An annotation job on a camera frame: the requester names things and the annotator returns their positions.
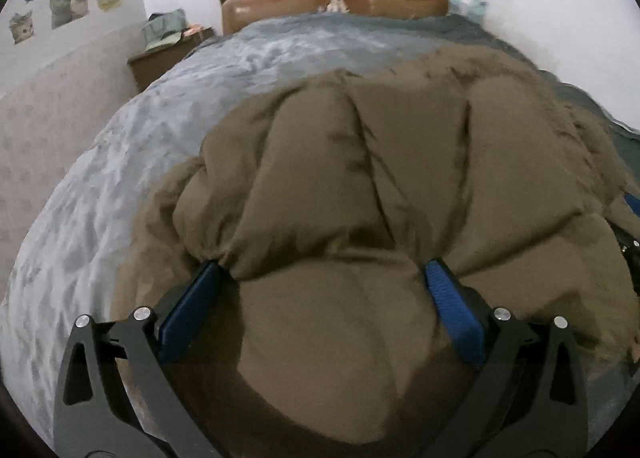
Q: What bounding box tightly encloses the brown puffer jacket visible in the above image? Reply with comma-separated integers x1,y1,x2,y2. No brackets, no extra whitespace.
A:
111,46,639,457

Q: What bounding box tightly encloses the grey plush bed blanket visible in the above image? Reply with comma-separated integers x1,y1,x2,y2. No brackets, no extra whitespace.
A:
0,11,640,448

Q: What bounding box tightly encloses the brown wooden nightstand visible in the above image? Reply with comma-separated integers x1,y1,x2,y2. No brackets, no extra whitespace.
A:
127,28,216,92

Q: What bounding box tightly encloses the teal checked pillow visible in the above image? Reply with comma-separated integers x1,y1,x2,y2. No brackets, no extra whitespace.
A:
448,0,488,24

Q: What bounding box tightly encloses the small tabby cat sticker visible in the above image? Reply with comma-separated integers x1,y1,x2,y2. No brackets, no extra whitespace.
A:
9,11,35,44

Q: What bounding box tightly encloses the grey cats wall sticker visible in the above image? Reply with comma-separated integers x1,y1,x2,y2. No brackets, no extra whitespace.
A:
49,0,89,29

